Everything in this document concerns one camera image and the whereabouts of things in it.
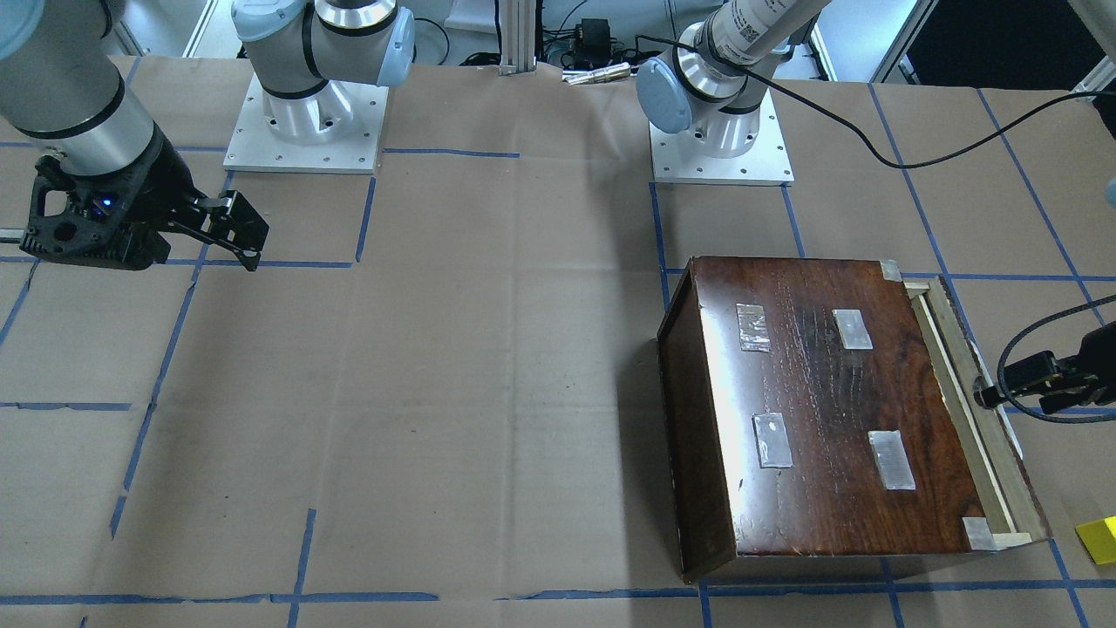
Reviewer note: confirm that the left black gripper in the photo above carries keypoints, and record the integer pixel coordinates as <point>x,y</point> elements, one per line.
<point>1100,356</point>

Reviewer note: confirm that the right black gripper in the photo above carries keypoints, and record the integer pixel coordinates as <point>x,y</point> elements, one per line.
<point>159,188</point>

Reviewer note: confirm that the dark wooden drawer box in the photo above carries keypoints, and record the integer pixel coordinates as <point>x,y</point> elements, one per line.
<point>822,427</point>

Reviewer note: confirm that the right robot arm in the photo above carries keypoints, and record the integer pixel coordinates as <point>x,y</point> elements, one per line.
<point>61,91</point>

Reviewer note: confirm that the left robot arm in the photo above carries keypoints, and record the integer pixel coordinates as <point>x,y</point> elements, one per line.
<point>714,65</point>

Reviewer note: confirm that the yellow block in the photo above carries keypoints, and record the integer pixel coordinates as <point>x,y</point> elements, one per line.
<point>1098,539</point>

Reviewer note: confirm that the black power adapter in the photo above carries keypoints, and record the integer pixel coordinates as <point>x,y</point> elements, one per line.
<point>592,38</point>

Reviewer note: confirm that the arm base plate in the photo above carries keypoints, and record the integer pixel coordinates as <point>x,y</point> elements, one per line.
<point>747,150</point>
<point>335,131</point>

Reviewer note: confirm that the aluminium frame post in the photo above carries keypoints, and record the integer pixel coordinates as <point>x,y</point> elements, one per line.
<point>518,26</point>

